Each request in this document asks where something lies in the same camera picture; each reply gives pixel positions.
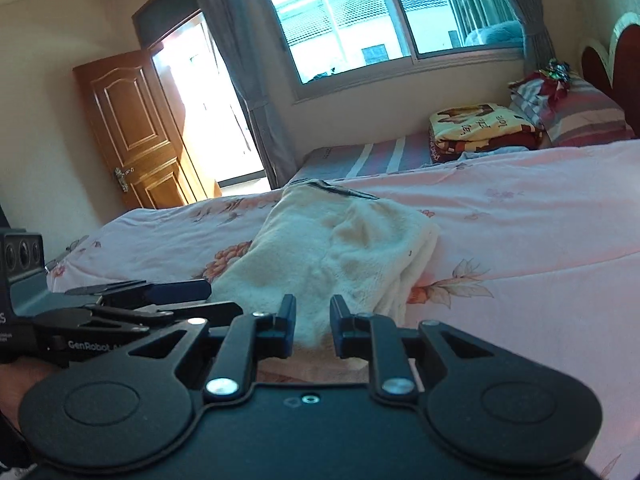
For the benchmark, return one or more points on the cream knitted striped sweater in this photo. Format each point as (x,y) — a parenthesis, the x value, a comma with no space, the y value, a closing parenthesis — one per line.
(325,250)

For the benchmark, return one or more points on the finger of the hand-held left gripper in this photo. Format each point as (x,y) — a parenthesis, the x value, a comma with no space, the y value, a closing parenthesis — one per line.
(200,311)
(180,291)

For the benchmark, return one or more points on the red striped pillow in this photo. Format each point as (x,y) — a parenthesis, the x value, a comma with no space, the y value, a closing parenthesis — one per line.
(585,115)

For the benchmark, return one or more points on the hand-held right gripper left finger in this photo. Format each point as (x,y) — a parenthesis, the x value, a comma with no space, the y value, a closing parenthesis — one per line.
(287,331)

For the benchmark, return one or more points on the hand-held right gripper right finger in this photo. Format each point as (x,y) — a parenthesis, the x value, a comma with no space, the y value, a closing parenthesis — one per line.
(340,331)

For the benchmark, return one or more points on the sliding glass window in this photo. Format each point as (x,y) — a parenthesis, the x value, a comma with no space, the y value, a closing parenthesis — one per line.
(360,20)

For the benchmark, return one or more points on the yellow printed folded blanket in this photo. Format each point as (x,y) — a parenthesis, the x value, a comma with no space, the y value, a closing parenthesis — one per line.
(475,121)

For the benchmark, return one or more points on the striped bed sheet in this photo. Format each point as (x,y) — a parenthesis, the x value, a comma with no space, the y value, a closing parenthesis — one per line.
(370,157)

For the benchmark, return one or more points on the pink floral quilt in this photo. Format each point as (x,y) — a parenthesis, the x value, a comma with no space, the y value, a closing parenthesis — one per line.
(525,220)

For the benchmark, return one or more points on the red headboard with white trim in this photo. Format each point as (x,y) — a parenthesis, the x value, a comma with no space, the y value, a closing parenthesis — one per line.
(625,60)

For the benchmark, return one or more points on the brown wooden door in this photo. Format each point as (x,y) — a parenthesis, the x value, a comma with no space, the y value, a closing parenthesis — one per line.
(140,130)

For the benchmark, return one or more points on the plaid folded cloth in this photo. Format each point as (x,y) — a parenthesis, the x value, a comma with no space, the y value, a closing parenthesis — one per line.
(529,99)

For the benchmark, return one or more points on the shiny colourful bow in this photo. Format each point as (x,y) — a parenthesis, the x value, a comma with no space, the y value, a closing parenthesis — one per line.
(557,70)

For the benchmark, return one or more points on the grey curtain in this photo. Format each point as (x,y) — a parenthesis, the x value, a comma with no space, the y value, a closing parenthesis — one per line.
(250,75)
(532,15)

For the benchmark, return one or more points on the teal fluffy blanket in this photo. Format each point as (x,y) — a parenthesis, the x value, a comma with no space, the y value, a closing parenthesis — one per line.
(492,34)

